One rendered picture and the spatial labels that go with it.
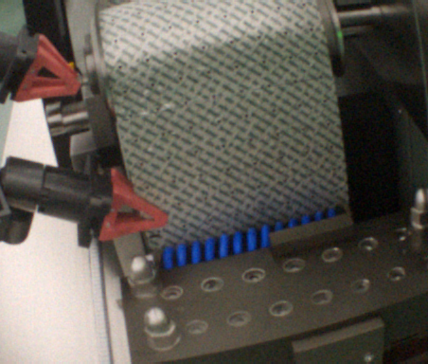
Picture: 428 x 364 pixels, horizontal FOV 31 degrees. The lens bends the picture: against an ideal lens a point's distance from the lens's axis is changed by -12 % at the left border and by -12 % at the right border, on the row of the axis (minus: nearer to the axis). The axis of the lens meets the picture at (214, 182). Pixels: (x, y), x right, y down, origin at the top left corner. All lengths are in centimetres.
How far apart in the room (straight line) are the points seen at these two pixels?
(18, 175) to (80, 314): 29
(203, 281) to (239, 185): 11
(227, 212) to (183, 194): 6
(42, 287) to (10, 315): 8
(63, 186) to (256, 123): 22
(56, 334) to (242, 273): 31
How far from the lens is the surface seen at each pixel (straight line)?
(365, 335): 84
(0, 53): 88
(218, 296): 90
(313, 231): 94
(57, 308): 116
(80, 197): 92
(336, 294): 88
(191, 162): 93
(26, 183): 91
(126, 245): 108
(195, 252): 96
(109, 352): 106
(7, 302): 120
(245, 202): 97
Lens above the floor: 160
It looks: 32 degrees down
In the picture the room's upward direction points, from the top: 12 degrees counter-clockwise
